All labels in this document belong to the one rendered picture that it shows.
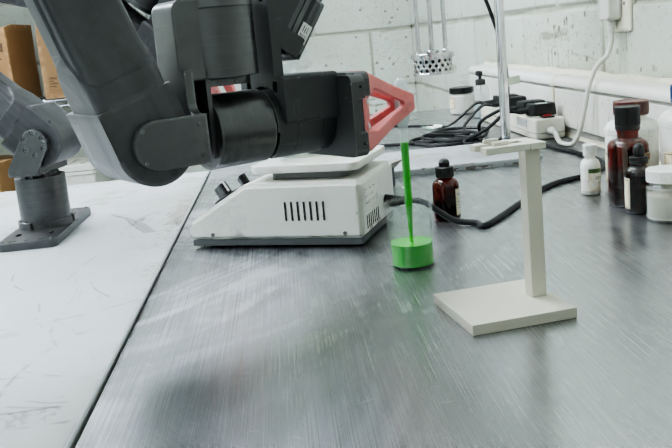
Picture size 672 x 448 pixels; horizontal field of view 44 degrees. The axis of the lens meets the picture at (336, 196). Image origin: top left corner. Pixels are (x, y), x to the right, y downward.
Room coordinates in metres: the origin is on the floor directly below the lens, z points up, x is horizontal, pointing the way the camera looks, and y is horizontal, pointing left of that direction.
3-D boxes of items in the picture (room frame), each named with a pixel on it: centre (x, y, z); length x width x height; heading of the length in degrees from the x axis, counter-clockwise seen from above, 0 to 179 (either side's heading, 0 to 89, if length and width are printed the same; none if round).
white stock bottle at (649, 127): (0.95, -0.35, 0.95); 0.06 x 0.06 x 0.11
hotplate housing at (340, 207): (0.90, 0.04, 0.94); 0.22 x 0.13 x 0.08; 71
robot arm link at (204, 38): (0.62, 0.11, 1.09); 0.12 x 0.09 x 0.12; 125
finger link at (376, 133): (0.72, -0.03, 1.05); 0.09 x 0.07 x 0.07; 125
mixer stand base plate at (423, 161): (1.31, -0.16, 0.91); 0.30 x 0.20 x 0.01; 93
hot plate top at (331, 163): (0.90, 0.01, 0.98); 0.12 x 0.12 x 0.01; 71
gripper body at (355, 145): (0.67, 0.02, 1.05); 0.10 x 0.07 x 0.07; 35
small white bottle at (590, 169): (0.97, -0.30, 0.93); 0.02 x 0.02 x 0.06
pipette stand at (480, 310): (0.59, -0.12, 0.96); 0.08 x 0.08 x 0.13; 12
